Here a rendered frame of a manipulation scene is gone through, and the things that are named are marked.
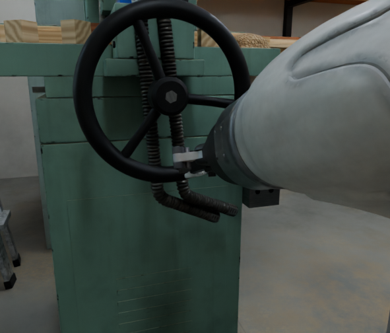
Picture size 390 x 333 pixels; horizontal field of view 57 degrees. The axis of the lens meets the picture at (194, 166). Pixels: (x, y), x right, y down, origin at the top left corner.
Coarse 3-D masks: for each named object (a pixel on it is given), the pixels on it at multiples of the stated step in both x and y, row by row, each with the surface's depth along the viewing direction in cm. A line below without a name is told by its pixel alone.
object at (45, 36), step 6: (42, 30) 79; (48, 30) 79; (54, 30) 80; (60, 30) 80; (42, 36) 79; (48, 36) 80; (54, 36) 80; (60, 36) 80; (42, 42) 79; (48, 42) 80; (54, 42) 80; (60, 42) 80
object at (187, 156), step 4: (188, 148) 41; (188, 152) 39; (192, 152) 39; (196, 152) 39; (200, 152) 39; (176, 156) 39; (180, 156) 39; (184, 156) 39; (188, 156) 39; (192, 156) 39; (196, 156) 39; (200, 156) 39; (176, 160) 39; (180, 160) 39; (184, 160) 39; (188, 160) 39; (192, 160) 39; (188, 164) 40
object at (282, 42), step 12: (288, 0) 325; (300, 0) 309; (312, 0) 301; (324, 0) 325; (336, 0) 325; (348, 0) 325; (360, 0) 325; (288, 12) 331; (288, 24) 334; (264, 36) 287; (276, 36) 290; (288, 36) 337
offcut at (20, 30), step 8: (8, 24) 66; (16, 24) 65; (24, 24) 66; (32, 24) 67; (8, 32) 67; (16, 32) 66; (24, 32) 66; (32, 32) 68; (8, 40) 67; (16, 40) 66; (24, 40) 66; (32, 40) 68
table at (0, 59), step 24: (0, 48) 64; (24, 48) 65; (48, 48) 66; (72, 48) 67; (216, 48) 75; (264, 48) 79; (0, 72) 65; (24, 72) 66; (48, 72) 67; (72, 72) 68; (96, 72) 70; (120, 72) 62; (192, 72) 66; (216, 72) 77
